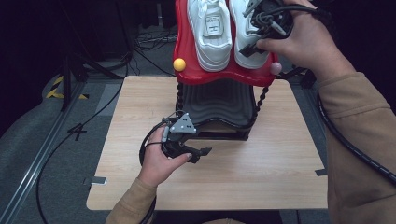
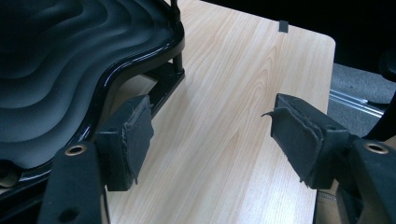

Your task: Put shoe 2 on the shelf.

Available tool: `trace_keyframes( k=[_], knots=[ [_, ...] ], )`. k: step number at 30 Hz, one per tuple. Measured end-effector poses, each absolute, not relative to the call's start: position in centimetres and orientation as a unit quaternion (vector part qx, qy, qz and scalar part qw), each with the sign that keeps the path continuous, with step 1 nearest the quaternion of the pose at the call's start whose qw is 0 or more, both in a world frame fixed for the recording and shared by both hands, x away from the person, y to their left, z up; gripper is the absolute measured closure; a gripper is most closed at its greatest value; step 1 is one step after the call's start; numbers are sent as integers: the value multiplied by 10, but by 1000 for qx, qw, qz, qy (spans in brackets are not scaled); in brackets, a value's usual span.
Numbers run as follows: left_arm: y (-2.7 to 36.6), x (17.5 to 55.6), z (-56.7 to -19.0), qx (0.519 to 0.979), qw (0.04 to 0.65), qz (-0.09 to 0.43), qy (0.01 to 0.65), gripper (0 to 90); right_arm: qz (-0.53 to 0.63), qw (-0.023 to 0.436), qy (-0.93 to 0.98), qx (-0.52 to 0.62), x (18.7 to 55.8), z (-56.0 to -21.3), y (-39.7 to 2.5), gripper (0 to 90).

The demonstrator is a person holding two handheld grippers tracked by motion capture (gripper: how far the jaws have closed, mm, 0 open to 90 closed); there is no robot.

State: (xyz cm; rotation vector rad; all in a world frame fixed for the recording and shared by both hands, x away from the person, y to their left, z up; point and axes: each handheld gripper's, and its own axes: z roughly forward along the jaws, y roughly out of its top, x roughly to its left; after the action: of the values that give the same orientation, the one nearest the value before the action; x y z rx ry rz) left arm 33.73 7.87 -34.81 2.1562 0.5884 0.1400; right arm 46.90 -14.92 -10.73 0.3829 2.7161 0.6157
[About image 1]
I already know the person's right hand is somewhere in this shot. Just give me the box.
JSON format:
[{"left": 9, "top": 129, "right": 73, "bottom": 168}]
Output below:
[{"left": 255, "top": 0, "right": 356, "bottom": 85}]

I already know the red and black shoe rack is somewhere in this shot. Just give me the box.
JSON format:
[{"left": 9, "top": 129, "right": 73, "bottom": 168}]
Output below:
[{"left": 173, "top": 0, "right": 284, "bottom": 142}]

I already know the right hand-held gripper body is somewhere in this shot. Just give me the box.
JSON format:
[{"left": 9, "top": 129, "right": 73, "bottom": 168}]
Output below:
[{"left": 242, "top": 0, "right": 295, "bottom": 42}]

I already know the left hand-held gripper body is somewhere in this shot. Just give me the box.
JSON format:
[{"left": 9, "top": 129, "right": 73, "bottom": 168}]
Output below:
[{"left": 161, "top": 112, "right": 198, "bottom": 159}]

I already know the long black floor cable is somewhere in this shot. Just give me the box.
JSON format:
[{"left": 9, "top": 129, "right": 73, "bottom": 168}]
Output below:
[{"left": 35, "top": 52, "right": 134, "bottom": 224}]

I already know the hand-held gripper black cable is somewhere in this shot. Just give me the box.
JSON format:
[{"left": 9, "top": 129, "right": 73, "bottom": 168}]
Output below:
[
  {"left": 138, "top": 109, "right": 188, "bottom": 224},
  {"left": 251, "top": 4, "right": 396, "bottom": 186}
]

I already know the black floor tape mark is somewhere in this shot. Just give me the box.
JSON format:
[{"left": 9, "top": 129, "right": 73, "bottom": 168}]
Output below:
[{"left": 67, "top": 123, "right": 89, "bottom": 142}]

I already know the yellow and black floor tape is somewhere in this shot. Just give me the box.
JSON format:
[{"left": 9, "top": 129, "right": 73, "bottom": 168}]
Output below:
[{"left": 46, "top": 75, "right": 90, "bottom": 101}]

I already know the grey tape piece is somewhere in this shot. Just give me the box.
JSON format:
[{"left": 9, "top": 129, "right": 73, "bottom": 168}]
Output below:
[{"left": 83, "top": 175, "right": 108, "bottom": 187}]

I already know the black metal stand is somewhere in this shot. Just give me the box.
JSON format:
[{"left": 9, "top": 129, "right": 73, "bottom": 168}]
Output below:
[
  {"left": 279, "top": 65, "right": 319, "bottom": 90},
  {"left": 59, "top": 50, "right": 126, "bottom": 113}
]

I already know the left hand-held gripper black cable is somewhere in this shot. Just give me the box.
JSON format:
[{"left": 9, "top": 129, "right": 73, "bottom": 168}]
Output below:
[{"left": 138, "top": 109, "right": 188, "bottom": 224}]

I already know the white sneaker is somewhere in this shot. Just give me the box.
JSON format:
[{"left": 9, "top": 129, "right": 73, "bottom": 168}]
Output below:
[
  {"left": 186, "top": 0, "right": 233, "bottom": 73},
  {"left": 228, "top": 0, "right": 272, "bottom": 70}
]

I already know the aluminium floor rail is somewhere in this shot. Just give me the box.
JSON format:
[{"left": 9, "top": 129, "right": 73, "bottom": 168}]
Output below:
[{"left": 0, "top": 81, "right": 87, "bottom": 224}]

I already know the bundle of floor cables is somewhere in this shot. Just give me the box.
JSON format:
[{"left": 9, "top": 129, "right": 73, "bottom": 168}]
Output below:
[{"left": 134, "top": 24, "right": 179, "bottom": 52}]

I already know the person's left hand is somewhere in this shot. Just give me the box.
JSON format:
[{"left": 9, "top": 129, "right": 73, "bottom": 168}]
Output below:
[{"left": 137, "top": 125, "right": 194, "bottom": 188}]

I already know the right hand-held gripper black cable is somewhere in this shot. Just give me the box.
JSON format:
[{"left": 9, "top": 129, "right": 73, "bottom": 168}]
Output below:
[{"left": 251, "top": 4, "right": 396, "bottom": 186}]

